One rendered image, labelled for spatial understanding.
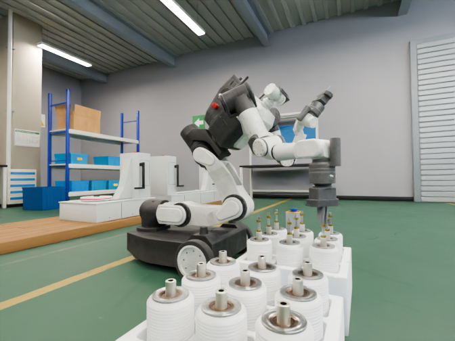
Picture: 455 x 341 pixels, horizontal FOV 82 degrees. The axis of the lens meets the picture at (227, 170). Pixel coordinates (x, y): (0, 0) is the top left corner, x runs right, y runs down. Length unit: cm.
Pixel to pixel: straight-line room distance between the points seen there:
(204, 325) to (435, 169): 586
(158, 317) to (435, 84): 619
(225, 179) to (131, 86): 792
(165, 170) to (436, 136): 490
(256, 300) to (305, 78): 615
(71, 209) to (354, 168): 512
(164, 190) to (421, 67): 522
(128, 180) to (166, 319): 276
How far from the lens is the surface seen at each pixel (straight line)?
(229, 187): 141
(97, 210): 279
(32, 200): 534
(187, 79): 783
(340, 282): 96
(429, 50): 658
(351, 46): 670
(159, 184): 371
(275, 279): 73
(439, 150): 619
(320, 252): 97
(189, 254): 132
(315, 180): 94
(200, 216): 151
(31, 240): 241
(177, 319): 58
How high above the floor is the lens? 49
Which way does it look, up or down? 2 degrees up
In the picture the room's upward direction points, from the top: 1 degrees counter-clockwise
